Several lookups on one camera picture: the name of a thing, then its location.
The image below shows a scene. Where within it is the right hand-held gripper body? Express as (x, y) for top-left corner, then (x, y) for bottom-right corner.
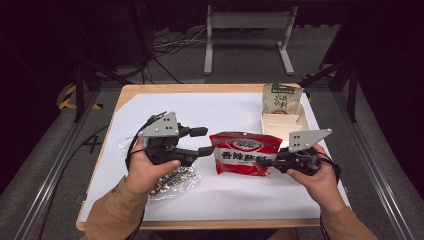
(276, 128), (333, 177)

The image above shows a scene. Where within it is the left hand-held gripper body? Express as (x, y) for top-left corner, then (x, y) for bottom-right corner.
(137, 111), (184, 166)

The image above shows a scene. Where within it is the red snack packet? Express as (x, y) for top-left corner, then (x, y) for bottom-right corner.
(208, 131), (284, 177)

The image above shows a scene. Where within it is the white divided storage box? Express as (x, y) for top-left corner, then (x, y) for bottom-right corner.
(260, 102), (313, 143)

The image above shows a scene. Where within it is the beige green snack packet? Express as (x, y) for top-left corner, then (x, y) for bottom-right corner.
(261, 82), (305, 116)

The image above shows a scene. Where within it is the person's left hand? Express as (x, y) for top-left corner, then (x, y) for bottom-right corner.
(124, 137), (183, 195)

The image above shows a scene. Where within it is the person's right hand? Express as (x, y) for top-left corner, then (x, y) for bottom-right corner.
(286, 143), (348, 214)

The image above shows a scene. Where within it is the clear packet with dark contents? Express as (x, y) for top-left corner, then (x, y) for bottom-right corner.
(118, 135), (202, 201)

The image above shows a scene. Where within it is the black metal stand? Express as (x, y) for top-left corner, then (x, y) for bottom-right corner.
(299, 59), (360, 124)
(73, 59), (133, 124)

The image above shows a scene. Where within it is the yellow black floor tape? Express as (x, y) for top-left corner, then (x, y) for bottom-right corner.
(58, 84), (104, 111)

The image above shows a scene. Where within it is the grey metal stand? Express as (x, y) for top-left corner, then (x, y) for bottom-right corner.
(203, 4), (299, 76)

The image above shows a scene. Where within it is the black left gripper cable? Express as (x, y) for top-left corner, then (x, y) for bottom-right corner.
(124, 113), (168, 240)

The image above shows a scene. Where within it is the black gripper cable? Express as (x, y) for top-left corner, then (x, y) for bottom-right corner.
(124, 113), (168, 240)
(315, 151), (343, 240)

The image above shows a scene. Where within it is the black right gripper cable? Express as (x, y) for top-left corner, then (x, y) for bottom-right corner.
(315, 151), (343, 240)

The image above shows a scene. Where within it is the aluminium frame rail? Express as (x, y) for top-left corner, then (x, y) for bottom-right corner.
(331, 89), (416, 240)
(12, 89), (102, 240)

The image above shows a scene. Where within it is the bundle of floor cables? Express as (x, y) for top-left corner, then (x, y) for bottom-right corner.
(139, 26), (209, 85)

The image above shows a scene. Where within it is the black floor cable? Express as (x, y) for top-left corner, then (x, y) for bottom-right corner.
(35, 124), (110, 240)

